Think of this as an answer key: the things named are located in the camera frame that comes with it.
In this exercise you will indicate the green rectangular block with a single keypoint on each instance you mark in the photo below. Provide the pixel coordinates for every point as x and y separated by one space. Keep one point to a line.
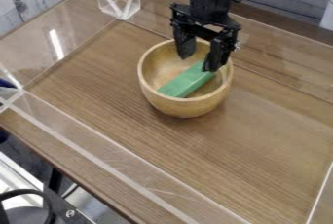
189 81

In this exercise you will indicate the black table leg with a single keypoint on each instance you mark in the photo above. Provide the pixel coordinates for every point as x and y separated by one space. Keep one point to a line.
55 181

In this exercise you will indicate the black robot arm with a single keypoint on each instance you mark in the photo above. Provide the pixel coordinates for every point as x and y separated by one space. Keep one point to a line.
203 19

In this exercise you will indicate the wooden brown bowl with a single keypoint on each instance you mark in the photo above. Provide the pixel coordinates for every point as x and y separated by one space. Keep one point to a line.
161 66

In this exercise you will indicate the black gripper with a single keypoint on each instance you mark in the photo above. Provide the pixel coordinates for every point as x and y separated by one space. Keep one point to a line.
203 19

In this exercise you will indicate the clear acrylic enclosure wall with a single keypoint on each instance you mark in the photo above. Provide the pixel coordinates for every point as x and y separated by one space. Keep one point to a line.
250 164

